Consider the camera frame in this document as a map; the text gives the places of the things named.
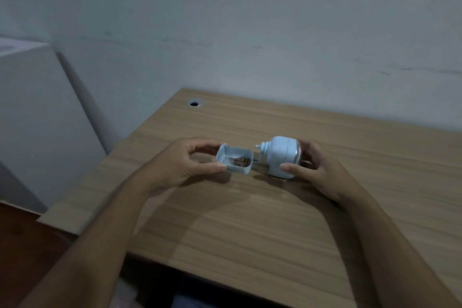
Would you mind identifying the person's right hand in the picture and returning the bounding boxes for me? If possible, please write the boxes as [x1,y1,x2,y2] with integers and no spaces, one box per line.
[279,139,356,207]

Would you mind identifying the person's left hand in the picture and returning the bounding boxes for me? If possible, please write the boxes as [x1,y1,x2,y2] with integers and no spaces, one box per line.
[140,137,228,193]

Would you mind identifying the white plastic shavings tray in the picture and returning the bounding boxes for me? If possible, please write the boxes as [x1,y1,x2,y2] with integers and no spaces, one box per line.
[215,143,255,177]

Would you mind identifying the white pencil sharpener body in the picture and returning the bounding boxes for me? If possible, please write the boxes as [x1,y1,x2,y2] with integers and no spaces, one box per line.
[255,135,302,180]

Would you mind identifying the person's left forearm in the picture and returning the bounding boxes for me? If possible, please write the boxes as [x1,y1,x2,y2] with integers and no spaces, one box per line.
[17,171,161,308]

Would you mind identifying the person's right forearm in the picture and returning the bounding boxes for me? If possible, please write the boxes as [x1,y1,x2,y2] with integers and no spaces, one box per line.
[334,189,462,308]

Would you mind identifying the white cabinet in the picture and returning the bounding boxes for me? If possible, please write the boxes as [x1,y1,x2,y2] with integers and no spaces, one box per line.
[0,37,107,215]

